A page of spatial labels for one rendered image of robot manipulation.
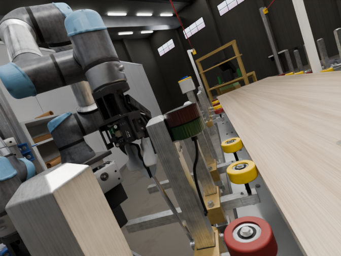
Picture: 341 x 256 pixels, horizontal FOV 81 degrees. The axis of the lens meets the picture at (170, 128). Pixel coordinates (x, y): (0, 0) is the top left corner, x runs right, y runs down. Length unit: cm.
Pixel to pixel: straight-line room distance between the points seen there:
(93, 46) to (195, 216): 37
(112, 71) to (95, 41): 6
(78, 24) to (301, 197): 52
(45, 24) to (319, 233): 90
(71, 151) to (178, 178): 68
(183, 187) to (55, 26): 71
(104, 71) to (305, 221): 43
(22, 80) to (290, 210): 57
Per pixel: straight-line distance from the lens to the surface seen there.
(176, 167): 37
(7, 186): 53
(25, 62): 54
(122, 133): 39
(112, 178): 90
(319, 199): 45
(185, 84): 108
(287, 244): 78
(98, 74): 42
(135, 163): 45
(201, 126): 34
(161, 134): 35
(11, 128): 116
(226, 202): 64
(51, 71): 52
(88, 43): 43
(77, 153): 98
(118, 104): 40
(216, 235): 47
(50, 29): 87
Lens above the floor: 116
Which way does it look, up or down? 8 degrees down
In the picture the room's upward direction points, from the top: 22 degrees counter-clockwise
